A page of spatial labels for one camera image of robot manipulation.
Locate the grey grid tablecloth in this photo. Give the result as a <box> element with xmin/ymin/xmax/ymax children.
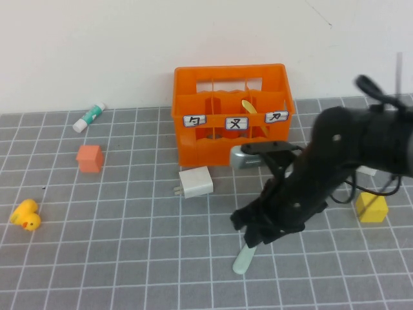
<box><xmin>0</xmin><ymin>93</ymin><xmax>413</xmax><ymax>310</ymax></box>

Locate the mint green plastic spoon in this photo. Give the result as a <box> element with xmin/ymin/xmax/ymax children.
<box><xmin>232</xmin><ymin>243</ymin><xmax>258</xmax><ymax>276</ymax></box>

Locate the salmon orange cube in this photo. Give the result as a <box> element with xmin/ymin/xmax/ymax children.
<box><xmin>76</xmin><ymin>145</ymin><xmax>105</xmax><ymax>174</ymax></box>

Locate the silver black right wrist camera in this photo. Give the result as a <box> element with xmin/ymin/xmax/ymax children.
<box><xmin>229</xmin><ymin>141</ymin><xmax>305</xmax><ymax>171</ymax></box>

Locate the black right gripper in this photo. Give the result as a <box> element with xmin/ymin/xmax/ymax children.
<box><xmin>230</xmin><ymin>174</ymin><xmax>330</xmax><ymax>250</ymax></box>

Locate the yellow plastic knife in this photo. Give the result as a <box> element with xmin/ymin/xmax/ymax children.
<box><xmin>241</xmin><ymin>99</ymin><xmax>270</xmax><ymax>139</ymax></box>

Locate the white power adapter plug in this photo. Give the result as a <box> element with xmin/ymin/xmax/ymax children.
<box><xmin>171</xmin><ymin>166</ymin><xmax>215</xmax><ymax>200</ymax></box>

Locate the orange plastic cutlery holder crate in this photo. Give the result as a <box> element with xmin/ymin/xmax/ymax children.
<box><xmin>170</xmin><ymin>63</ymin><xmax>295</xmax><ymax>168</ymax></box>

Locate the yellow cube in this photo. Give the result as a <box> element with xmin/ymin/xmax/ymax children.
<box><xmin>354</xmin><ymin>191</ymin><xmax>389</xmax><ymax>223</ymax></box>

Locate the white green glue stick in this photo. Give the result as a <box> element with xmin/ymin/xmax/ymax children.
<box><xmin>72</xmin><ymin>102</ymin><xmax>106</xmax><ymax>134</ymax></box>

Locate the yellow rubber duck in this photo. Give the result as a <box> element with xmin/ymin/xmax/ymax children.
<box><xmin>9</xmin><ymin>199</ymin><xmax>42</xmax><ymax>233</ymax></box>

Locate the black right arm loop cable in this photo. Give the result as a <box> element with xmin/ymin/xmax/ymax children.
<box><xmin>354</xmin><ymin>74</ymin><xmax>405</xmax><ymax>111</ymax></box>

